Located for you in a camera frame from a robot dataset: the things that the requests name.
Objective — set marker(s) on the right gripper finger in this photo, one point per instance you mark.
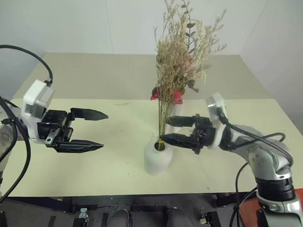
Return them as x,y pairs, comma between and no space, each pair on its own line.
182,121
178,140

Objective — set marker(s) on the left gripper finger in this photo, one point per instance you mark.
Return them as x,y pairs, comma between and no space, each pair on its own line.
78,145
90,114

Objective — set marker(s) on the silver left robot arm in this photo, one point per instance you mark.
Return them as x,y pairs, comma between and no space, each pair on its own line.
1,148

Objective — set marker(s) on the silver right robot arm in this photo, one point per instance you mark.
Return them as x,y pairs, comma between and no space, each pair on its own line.
267,157

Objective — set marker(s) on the small metal latch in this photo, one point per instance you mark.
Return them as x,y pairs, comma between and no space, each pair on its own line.
203,217
83,212

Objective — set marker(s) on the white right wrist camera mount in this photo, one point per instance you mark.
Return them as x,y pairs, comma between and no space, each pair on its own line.
219,99

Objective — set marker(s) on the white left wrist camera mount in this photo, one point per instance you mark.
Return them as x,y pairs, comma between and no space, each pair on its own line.
32,94

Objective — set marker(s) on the black base frame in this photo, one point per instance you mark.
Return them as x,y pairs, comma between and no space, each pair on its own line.
148,205

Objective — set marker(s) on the white ceramic vase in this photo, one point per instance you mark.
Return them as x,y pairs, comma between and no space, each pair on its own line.
157,161
177,110

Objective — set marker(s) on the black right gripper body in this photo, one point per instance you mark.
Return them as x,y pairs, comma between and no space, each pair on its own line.
204,132

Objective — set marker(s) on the dried beige flower bouquet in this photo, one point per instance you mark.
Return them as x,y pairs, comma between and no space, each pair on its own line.
173,62

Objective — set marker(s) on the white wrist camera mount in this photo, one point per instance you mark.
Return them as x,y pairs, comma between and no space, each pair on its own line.
32,94
219,99

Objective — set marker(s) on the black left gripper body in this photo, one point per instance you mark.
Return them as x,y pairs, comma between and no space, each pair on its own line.
54,122

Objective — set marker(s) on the dark rounded shape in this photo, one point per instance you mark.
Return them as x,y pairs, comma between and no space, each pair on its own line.
176,221
119,220

